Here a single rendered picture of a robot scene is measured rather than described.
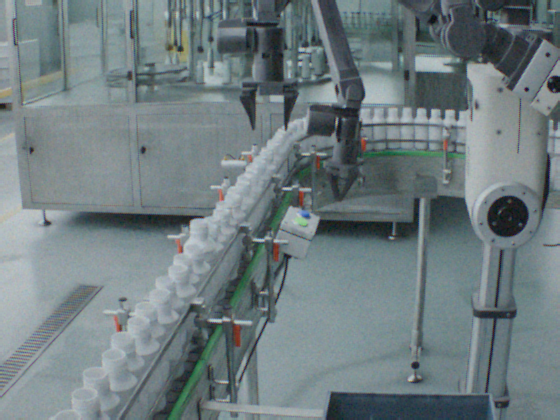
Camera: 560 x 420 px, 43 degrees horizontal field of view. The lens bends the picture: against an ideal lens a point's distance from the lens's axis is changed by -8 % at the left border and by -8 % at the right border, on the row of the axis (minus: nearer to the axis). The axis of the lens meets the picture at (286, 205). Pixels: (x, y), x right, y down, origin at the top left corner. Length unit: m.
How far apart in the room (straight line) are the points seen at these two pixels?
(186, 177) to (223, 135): 0.39
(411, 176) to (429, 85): 3.62
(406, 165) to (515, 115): 1.55
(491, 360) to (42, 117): 4.12
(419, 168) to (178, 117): 2.29
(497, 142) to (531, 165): 0.10
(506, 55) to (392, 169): 1.73
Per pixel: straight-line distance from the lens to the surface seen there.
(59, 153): 5.40
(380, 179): 3.10
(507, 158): 1.63
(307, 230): 1.80
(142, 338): 1.21
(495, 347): 1.86
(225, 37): 1.45
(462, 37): 1.41
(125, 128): 5.16
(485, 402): 1.44
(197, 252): 1.52
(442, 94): 6.72
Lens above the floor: 1.68
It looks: 17 degrees down
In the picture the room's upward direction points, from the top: 1 degrees counter-clockwise
